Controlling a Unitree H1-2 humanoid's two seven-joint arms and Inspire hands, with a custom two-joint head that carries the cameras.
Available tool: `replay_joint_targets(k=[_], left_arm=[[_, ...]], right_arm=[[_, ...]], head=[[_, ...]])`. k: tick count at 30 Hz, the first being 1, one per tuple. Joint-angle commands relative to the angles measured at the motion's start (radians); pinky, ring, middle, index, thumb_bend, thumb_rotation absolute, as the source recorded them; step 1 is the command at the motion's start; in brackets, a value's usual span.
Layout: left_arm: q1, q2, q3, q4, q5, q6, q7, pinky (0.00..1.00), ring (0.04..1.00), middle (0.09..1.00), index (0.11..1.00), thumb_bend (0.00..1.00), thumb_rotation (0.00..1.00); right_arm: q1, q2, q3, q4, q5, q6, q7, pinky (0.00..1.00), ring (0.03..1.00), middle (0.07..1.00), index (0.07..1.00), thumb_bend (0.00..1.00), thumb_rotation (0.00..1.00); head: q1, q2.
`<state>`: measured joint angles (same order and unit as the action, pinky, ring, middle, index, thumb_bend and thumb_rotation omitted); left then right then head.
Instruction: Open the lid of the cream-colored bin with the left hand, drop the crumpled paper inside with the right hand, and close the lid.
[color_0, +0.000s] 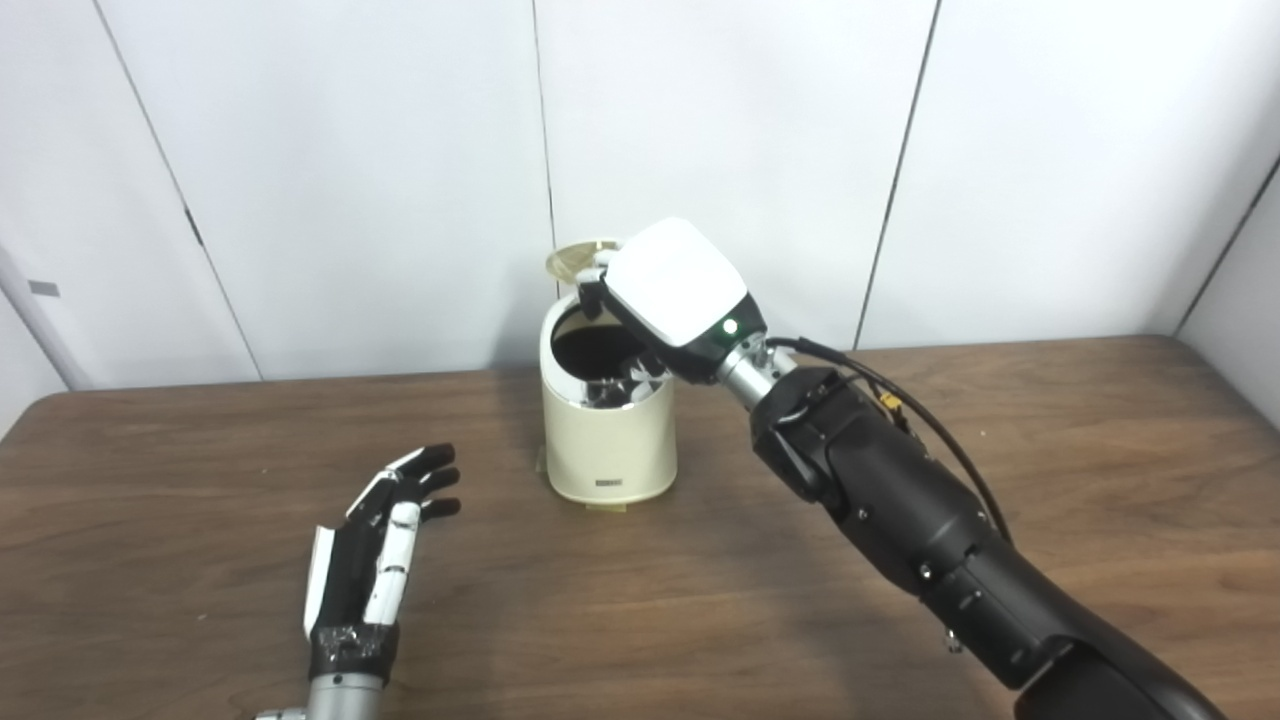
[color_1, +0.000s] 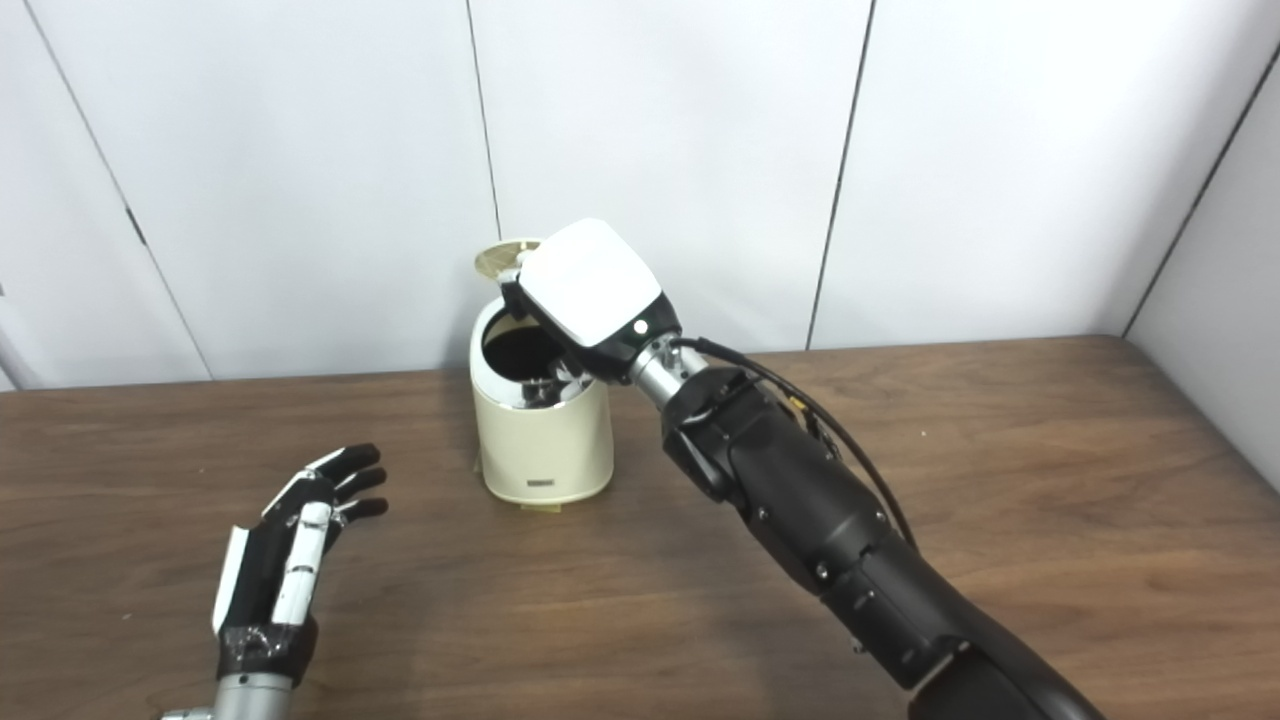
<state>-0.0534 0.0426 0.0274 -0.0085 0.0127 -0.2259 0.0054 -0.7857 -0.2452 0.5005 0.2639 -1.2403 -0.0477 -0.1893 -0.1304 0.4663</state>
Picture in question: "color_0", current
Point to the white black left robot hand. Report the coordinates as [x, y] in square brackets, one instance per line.
[350, 580]

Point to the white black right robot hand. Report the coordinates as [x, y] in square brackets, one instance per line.
[675, 280]

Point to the round cream bin lid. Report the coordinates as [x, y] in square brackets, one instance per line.
[575, 258]

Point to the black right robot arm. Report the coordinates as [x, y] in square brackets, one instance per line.
[900, 500]

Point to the cream-colored bin body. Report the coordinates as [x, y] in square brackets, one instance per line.
[605, 450]

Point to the small grey wall label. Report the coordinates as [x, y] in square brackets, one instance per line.
[43, 288]

